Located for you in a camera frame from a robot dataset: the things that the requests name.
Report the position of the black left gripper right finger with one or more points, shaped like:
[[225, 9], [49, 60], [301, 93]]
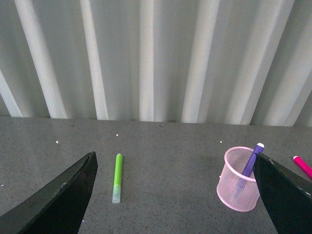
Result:
[[287, 196]]

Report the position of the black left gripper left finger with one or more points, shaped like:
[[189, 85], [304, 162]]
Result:
[[57, 208]]

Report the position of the pink highlighter pen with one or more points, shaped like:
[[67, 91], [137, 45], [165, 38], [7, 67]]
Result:
[[303, 165]]

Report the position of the purple pen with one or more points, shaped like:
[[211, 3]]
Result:
[[259, 148]]

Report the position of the pink mesh cup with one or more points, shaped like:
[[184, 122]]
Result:
[[235, 190]]

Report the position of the green highlighter pen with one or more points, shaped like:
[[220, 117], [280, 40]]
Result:
[[117, 179]]

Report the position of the white pleated curtain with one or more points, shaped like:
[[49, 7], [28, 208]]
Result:
[[244, 62]]

